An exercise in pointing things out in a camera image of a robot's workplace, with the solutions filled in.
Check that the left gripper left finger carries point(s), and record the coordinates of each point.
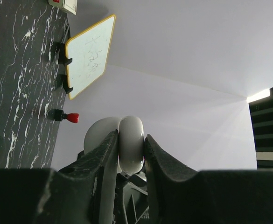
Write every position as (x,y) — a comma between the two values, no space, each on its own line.
(57,191)

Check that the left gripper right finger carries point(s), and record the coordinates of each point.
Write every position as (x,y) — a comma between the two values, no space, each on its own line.
(177,194)

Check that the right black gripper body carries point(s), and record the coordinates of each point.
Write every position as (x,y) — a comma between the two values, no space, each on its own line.
(110,197)

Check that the white earbud charging case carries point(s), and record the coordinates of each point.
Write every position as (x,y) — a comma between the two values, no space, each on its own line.
(131,140)

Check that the whiteboard right black stand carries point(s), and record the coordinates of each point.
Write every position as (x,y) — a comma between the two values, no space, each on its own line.
(62,81)

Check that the whiteboard black stand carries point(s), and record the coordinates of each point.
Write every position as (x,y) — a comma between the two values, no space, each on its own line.
(62,81)
(57,54)

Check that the whiteboard left black stand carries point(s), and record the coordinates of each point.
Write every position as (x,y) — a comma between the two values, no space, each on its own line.
(57,54)

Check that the white staple box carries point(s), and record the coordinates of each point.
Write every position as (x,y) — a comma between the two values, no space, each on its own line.
(69,6)

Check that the small whiteboard yellow frame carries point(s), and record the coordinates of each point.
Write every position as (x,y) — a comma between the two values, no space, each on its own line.
(89,52)

